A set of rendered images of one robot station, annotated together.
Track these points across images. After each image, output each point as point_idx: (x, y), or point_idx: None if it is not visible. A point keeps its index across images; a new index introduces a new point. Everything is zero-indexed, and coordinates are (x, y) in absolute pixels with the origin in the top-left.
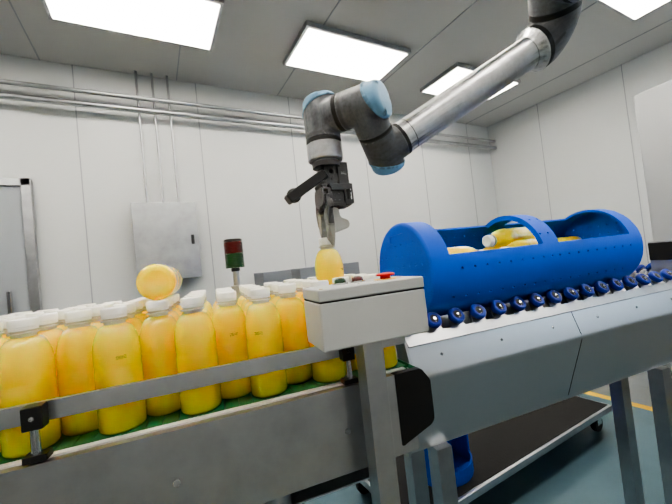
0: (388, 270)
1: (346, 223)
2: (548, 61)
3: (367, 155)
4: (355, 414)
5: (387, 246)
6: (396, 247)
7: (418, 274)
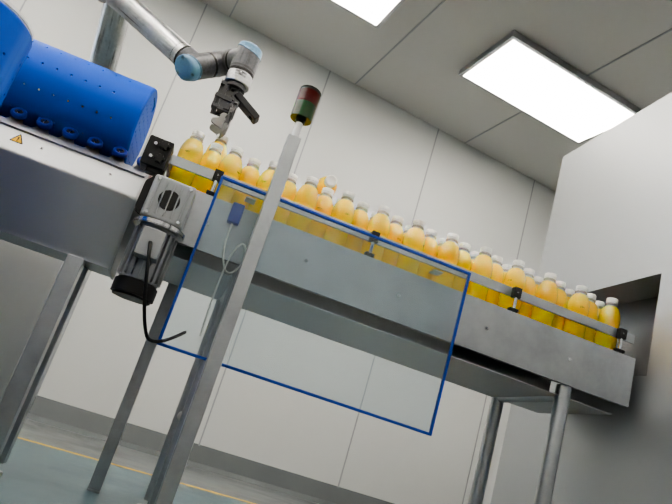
0: (142, 119)
1: (212, 127)
2: (99, 1)
3: (207, 75)
4: (192, 249)
5: (151, 101)
6: (150, 110)
7: (141, 143)
